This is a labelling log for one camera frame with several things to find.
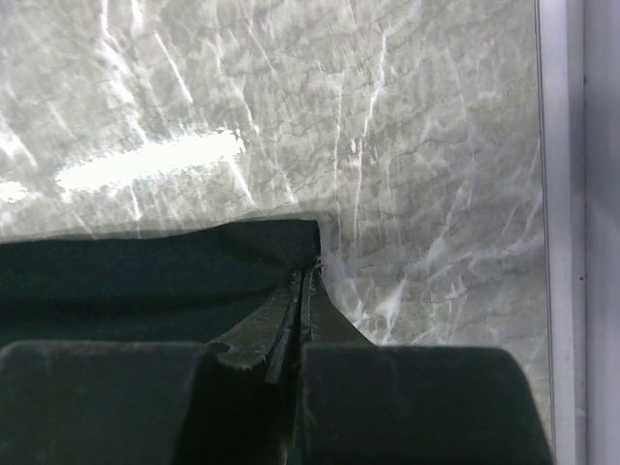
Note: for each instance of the aluminium rail frame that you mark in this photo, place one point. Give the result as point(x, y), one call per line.
point(560, 33)

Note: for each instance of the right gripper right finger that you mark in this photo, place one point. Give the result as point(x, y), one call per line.
point(358, 403)

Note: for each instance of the black t shirt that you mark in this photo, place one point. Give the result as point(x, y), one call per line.
point(188, 287)

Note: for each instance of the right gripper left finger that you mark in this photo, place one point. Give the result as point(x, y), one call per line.
point(226, 401)

